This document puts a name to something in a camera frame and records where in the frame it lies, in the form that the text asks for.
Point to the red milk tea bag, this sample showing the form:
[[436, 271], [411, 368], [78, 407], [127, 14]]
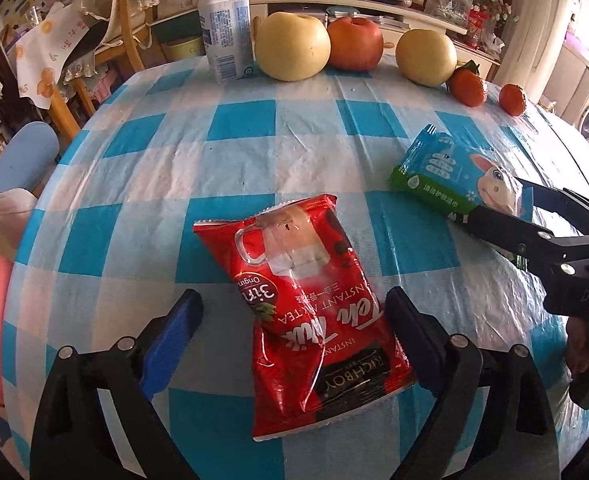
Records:
[[322, 347]]

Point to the yellow pear left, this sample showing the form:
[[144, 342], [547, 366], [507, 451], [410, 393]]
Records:
[[291, 47]]

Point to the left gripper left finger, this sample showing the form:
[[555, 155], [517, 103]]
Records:
[[96, 419]]

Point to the green waste bin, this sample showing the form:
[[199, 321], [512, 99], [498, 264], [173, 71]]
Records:
[[182, 48]]

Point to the small tangerine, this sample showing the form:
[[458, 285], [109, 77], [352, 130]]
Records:
[[512, 99]]

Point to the blue cushioned stool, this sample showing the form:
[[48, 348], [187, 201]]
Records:
[[32, 152]]

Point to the cow cartoon wipes pack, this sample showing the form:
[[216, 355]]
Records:
[[454, 178]]

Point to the wooden chair with cover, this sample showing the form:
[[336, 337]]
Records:
[[117, 28]]

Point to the yellow pear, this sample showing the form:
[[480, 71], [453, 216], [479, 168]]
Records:
[[426, 57], [291, 47]]

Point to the tangerine with leaf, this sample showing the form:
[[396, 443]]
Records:
[[466, 85]]

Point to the red apple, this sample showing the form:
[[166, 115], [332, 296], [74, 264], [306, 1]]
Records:
[[356, 44]]

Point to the white plastic bottle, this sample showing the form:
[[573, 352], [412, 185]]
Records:
[[226, 33]]

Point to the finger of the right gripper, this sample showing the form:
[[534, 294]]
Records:
[[570, 205], [529, 247]]

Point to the dining table orange cloth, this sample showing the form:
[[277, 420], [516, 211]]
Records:
[[58, 55]]

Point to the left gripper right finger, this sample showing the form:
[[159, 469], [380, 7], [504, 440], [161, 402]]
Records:
[[491, 418]]

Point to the white cushioned seat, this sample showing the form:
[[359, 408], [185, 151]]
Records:
[[16, 207]]

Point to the yellow pear right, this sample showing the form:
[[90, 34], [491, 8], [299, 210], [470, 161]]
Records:
[[426, 57]]

